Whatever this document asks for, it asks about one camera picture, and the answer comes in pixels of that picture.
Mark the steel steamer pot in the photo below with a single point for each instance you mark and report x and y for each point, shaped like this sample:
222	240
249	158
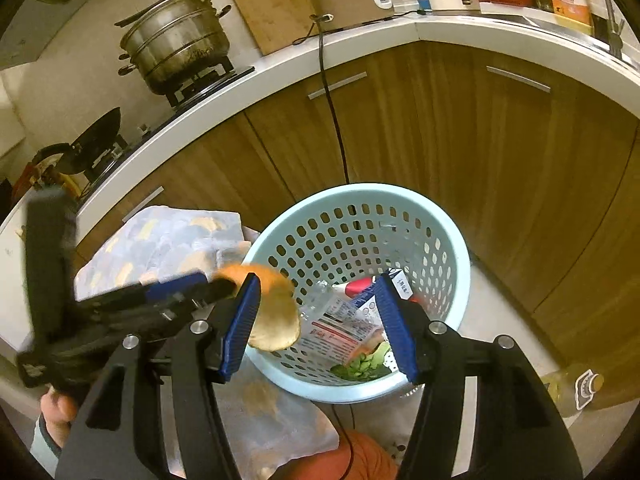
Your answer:
175	45

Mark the person's left hand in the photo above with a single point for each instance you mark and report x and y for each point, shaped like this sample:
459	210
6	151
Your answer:
57	407

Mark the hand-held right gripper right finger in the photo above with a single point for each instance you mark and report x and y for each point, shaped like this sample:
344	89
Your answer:
395	330

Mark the wooden cutting board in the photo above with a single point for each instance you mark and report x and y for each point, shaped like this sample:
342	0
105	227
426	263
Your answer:
270	5

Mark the green vegetable scrap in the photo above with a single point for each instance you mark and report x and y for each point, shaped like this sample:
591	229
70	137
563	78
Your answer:
360	367

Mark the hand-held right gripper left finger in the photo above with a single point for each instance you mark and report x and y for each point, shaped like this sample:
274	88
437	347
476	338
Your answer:
242	330

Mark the person's orange clothing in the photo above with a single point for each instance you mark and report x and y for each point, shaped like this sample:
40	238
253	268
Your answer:
320	460

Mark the range hood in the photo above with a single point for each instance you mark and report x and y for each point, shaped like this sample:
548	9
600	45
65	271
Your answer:
60	10

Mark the black gas stove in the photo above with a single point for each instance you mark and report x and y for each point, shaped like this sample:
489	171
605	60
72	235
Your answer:
200	80

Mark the light blue plastic basket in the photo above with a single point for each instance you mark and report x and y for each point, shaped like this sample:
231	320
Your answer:
300	385

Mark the metal faucet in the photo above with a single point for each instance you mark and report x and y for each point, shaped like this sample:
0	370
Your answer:
614	30

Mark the person's left forearm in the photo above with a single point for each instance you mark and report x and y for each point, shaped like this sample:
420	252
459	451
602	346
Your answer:
45	442

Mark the yellow oil bottle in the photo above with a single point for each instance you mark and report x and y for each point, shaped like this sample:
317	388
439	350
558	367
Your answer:
567	5

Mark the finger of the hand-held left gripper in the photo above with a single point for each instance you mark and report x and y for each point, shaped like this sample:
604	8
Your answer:
175	287

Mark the white countertop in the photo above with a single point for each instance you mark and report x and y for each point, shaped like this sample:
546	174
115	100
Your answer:
450	30

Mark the wooden kitchen cabinet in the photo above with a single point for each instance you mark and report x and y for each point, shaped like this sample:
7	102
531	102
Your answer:
450	160

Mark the clear cooking oil bottle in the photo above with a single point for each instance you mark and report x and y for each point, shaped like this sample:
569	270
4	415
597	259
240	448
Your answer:
575	385

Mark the orange fruit peel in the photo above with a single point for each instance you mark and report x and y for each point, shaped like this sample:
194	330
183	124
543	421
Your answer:
275	320

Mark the red item in basket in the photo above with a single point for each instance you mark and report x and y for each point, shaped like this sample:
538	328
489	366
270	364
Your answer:
357	287

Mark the black wok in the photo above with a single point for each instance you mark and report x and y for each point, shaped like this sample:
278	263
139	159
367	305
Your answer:
97	135

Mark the white appliance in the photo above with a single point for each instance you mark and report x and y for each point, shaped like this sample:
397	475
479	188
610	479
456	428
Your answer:
12	260

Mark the white red printed wrapper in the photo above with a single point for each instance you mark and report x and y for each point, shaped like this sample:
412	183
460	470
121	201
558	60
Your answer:
335	335

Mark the printed tablecloth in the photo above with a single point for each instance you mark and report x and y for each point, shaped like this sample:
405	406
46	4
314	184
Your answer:
165	240

